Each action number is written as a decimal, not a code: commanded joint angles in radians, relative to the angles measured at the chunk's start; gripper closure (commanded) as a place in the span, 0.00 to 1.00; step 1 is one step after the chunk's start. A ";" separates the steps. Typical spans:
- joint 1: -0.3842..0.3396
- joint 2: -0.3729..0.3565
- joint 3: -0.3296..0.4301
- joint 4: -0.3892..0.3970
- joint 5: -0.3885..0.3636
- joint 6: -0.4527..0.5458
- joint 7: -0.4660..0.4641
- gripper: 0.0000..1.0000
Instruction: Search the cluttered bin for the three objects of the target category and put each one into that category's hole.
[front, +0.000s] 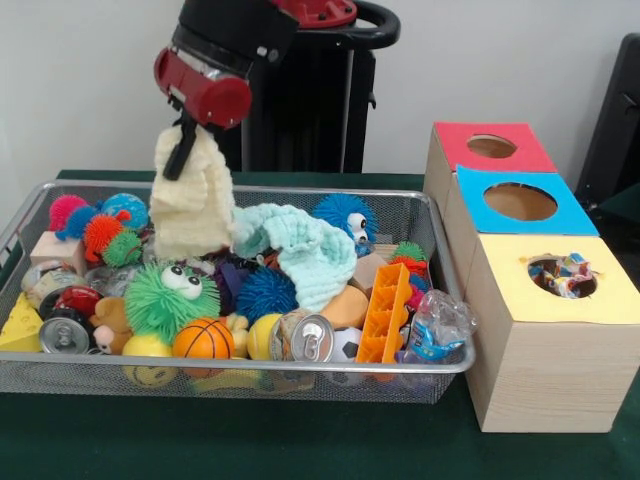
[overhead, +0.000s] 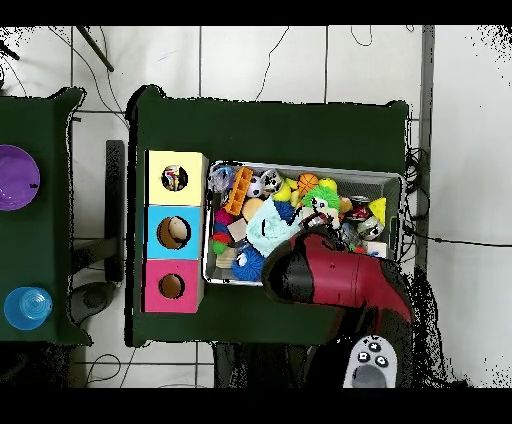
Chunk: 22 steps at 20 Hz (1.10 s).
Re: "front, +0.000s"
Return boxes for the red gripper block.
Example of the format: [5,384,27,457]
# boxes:
[153,47,253,181]

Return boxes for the cream waffle cloth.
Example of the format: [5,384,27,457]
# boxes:
[150,125,238,261]

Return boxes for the green spiky ball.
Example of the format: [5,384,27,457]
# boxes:
[124,262,221,344]

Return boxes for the mint green waffle cloth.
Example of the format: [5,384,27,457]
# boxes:
[232,204,358,313]

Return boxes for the white colourful spotted cloth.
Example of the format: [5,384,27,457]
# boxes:
[528,252,599,299]

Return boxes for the clear mesh bin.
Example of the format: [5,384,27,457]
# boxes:
[0,180,477,406]

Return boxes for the wooden three-hole box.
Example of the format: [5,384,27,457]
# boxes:
[423,122,640,434]

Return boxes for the large blue spiky ball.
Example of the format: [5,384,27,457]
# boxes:
[310,193,381,251]

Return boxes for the small brown teddy bear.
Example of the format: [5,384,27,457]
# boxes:
[90,296,133,355]

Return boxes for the small orange basketball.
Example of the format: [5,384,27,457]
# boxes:
[172,317,237,361]

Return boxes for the yellow ball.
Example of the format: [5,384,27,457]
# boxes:
[122,333,173,360]

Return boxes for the silver drink can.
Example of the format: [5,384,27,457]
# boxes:
[270,308,336,363]

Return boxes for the round wooden disc toy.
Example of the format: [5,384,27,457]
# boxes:
[320,285,370,332]

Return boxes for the yellow wedge block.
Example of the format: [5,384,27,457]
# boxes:
[0,293,46,353]

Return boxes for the small soccer ball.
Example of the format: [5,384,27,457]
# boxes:
[330,327,367,387]

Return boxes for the orange plastic gear toy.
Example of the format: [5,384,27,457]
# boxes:
[355,263,413,365]

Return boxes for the clear plastic packet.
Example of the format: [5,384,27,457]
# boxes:
[405,290,479,364]

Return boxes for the black panel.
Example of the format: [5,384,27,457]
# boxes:
[575,33,640,246]

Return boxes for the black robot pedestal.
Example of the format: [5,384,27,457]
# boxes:
[240,0,402,173]

